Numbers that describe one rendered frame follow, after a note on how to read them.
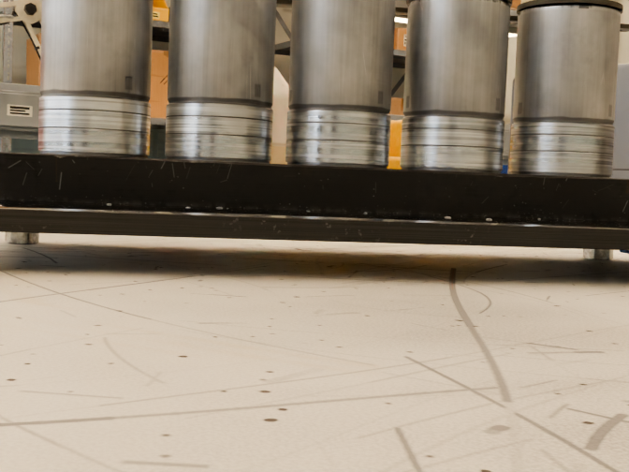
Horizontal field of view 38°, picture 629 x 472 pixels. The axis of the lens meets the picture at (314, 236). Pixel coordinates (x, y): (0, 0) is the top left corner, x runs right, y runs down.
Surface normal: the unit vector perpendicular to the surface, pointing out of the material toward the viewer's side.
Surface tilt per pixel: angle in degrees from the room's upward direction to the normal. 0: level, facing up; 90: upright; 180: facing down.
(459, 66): 90
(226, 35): 90
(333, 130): 90
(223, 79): 90
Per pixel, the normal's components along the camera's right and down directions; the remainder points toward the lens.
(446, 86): -0.31, 0.05
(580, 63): 0.04, 0.07
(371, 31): 0.53, 0.07
